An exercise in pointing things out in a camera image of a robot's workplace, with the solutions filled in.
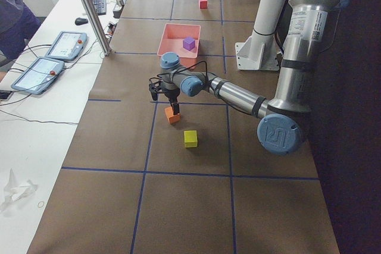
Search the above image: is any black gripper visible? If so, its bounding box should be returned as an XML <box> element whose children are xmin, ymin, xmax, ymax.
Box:
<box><xmin>166</xmin><ymin>89</ymin><xmax>179</xmax><ymax>115</ymax></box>

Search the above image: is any orange foam block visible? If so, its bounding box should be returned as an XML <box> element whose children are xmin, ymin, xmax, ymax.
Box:
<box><xmin>164</xmin><ymin>107</ymin><xmax>181</xmax><ymax>124</ymax></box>

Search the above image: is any purple foam block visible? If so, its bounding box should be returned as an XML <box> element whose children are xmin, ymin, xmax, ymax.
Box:
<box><xmin>182</xmin><ymin>36</ymin><xmax>196</xmax><ymax>51</ymax></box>

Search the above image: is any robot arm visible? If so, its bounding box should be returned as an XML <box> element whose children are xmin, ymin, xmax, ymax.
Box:
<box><xmin>149</xmin><ymin>0</ymin><xmax>345</xmax><ymax>155</ymax></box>

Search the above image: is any pink plastic bin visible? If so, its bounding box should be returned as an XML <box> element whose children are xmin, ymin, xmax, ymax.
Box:
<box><xmin>157</xmin><ymin>23</ymin><xmax>201</xmax><ymax>59</ymax></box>

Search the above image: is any yellow-green foam block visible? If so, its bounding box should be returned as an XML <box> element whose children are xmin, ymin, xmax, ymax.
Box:
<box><xmin>183</xmin><ymin>130</ymin><xmax>198</xmax><ymax>148</ymax></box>

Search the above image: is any red foam block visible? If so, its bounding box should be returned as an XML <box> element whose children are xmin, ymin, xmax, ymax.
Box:
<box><xmin>198</xmin><ymin>0</ymin><xmax>208</xmax><ymax>10</ymax></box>

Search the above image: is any black box with label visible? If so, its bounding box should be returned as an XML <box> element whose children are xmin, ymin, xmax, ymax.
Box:
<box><xmin>113</xmin><ymin>0</ymin><xmax>127</xmax><ymax>18</ymax></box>

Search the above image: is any upper teach pendant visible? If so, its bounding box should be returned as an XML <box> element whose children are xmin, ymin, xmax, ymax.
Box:
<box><xmin>45</xmin><ymin>31</ymin><xmax>88</xmax><ymax>61</ymax></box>

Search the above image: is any teach pendant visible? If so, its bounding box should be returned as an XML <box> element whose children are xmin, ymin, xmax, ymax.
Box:
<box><xmin>11</xmin><ymin>57</ymin><xmax>65</xmax><ymax>95</ymax></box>
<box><xmin>45</xmin><ymin>31</ymin><xmax>88</xmax><ymax>61</ymax></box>

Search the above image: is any black computer mouse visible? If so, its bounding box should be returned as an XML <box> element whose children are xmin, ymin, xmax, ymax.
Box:
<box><xmin>74</xmin><ymin>17</ymin><xmax>88</xmax><ymax>26</ymax></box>

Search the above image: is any black keyboard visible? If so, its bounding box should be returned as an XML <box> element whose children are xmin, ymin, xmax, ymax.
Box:
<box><xmin>91</xmin><ymin>0</ymin><xmax>107</xmax><ymax>15</ymax></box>

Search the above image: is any lower teach pendant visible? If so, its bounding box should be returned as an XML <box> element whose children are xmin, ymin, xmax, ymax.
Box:
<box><xmin>11</xmin><ymin>57</ymin><xmax>65</xmax><ymax>95</ymax></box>

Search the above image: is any person in dark clothes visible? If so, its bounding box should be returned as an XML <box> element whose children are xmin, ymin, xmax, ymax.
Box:
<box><xmin>1</xmin><ymin>0</ymin><xmax>41</xmax><ymax>60</ymax></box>

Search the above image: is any crumpled white tissue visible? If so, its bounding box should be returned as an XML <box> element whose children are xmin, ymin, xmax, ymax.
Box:
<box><xmin>1</xmin><ymin>168</ymin><xmax>38</xmax><ymax>212</ymax></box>

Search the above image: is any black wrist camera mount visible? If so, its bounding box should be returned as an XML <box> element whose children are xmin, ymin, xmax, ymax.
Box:
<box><xmin>149</xmin><ymin>80</ymin><xmax>163</xmax><ymax>101</ymax></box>

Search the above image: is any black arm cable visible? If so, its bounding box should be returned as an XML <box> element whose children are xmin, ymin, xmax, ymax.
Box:
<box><xmin>148</xmin><ymin>60</ymin><xmax>209</xmax><ymax>88</ymax></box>

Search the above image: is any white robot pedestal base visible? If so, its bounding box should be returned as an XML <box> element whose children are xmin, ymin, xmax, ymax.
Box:
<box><xmin>235</xmin><ymin>42</ymin><xmax>280</xmax><ymax>71</ymax></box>

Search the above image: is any aluminium frame post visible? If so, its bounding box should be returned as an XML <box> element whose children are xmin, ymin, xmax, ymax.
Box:
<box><xmin>81</xmin><ymin>0</ymin><xmax>111</xmax><ymax>56</ymax></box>

